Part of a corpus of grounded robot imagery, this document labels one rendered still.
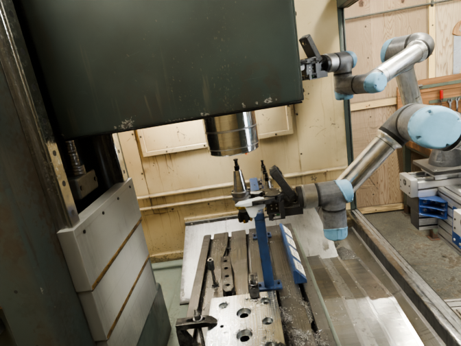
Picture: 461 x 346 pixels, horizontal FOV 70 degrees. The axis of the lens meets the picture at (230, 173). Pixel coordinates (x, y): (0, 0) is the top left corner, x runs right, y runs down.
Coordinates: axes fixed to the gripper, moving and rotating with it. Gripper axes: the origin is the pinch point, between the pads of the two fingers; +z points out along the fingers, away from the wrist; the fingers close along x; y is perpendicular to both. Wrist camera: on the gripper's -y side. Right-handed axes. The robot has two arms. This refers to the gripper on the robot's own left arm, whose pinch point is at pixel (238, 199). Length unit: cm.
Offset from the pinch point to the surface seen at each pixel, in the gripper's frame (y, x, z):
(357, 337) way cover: 59, 1, -35
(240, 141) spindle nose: -19.7, -7.6, -3.4
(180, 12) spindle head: -54, -13, 6
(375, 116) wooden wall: 22, 258, -146
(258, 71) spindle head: -37.6, -12.5, -10.6
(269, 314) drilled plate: 35.7, -10.5, -4.7
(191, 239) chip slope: 55, 89, 38
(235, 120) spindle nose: -25.8, -7.7, -3.0
